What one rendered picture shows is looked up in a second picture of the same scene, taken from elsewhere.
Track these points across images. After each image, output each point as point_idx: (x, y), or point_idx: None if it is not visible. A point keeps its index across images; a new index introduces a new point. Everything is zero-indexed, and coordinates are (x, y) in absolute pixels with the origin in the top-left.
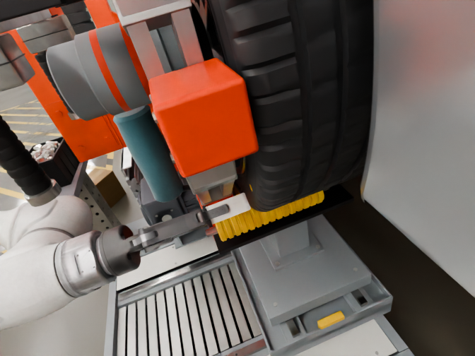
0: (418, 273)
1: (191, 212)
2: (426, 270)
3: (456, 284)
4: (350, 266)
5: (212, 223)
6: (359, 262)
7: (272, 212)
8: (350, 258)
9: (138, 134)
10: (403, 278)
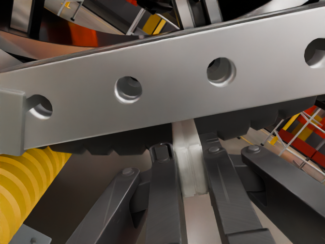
0: (30, 227)
1: (278, 156)
2: (35, 220)
3: (61, 223)
4: (25, 240)
5: (207, 190)
6: (31, 230)
7: (61, 162)
8: (18, 230)
9: None
10: None
